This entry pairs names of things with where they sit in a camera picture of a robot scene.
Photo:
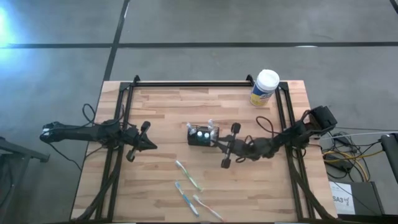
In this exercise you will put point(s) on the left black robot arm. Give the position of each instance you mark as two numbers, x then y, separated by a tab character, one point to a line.
77	133

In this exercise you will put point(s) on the grey box with white label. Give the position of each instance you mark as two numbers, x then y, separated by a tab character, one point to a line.
367	199

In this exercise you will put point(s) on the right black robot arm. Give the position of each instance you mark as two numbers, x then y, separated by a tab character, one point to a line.
295	130

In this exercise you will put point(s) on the dark metal stand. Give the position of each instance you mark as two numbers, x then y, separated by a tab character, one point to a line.
18	151

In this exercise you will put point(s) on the Lysol wipes canister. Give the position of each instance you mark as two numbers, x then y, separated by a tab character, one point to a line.
264	87

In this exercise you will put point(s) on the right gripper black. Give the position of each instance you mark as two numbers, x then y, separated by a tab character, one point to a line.
239	147

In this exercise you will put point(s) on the black power brick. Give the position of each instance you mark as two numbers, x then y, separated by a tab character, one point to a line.
339	161

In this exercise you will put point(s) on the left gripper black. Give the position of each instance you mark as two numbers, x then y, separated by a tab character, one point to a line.
133	137

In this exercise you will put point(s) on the black table frame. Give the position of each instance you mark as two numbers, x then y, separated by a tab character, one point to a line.
126	109

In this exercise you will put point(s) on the purple toothbrush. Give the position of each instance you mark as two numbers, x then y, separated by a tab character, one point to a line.
211	124

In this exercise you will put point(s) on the blue toothbrush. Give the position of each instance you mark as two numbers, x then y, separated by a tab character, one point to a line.
213	134
188	126
186	198

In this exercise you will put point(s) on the green toothbrush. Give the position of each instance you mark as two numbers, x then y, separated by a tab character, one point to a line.
193	132
188	175

